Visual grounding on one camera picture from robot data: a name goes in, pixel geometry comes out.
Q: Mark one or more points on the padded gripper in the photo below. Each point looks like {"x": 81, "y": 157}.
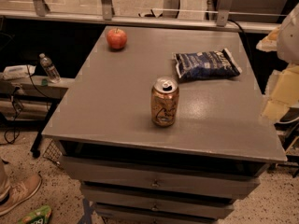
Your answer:
{"x": 290, "y": 37}

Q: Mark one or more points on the grey drawer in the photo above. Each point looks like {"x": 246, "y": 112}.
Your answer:
{"x": 156, "y": 202}
{"x": 159, "y": 178}
{"x": 148, "y": 217}

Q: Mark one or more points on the green snack bag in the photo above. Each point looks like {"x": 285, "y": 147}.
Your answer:
{"x": 39, "y": 216}

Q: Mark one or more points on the middle grey drawer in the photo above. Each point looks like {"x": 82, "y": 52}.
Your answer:
{"x": 156, "y": 202}

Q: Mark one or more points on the grey drawer cabinet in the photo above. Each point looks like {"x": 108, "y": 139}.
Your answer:
{"x": 182, "y": 163}

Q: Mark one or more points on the tan sneaker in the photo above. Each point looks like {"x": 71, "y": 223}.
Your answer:
{"x": 12, "y": 195}

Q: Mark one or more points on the top grey drawer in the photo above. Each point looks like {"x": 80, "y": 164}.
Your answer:
{"x": 159, "y": 178}

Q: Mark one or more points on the clear plastic water bottle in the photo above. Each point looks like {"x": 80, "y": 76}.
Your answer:
{"x": 49, "y": 68}

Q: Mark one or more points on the grey side bench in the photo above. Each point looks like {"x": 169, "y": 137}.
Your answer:
{"x": 31, "y": 89}

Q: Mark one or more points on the bottom grey drawer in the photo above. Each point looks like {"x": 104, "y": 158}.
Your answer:
{"x": 148, "y": 217}

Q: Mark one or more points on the red apple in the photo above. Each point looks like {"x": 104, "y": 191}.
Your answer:
{"x": 116, "y": 38}

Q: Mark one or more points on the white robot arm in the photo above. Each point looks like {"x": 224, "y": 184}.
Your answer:
{"x": 284, "y": 40}

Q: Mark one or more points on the metal window railing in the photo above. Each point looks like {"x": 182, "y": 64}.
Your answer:
{"x": 152, "y": 13}

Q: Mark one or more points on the wire mesh basket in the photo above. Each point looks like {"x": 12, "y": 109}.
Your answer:
{"x": 52, "y": 153}

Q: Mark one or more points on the blue chip bag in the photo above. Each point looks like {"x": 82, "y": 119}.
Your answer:
{"x": 206, "y": 65}

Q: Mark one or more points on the orange soda can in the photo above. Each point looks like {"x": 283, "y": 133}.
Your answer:
{"x": 164, "y": 101}

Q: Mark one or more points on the white wipes pack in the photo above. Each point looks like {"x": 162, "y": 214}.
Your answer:
{"x": 18, "y": 71}

